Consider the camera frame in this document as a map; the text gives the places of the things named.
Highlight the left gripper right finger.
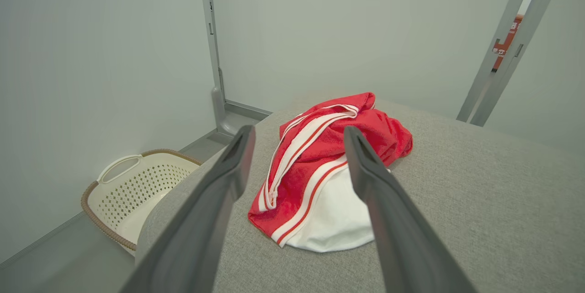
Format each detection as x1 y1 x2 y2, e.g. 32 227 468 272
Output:
344 125 476 293

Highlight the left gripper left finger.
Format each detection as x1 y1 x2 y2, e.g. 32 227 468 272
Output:
120 125 256 293

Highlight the red shorts white band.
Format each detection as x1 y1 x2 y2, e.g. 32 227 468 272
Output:
248 92 414 253

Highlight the cream perforated laundry basket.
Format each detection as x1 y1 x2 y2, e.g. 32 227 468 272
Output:
81 149 204 257

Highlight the red sign behind partition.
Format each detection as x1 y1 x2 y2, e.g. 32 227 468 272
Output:
491 15 524 72

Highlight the grey corner partition post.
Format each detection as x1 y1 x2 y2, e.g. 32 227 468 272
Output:
198 0 245 138

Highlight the grey metal partition post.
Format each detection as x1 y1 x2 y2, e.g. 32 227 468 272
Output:
457 0 539 122
470 0 569 128

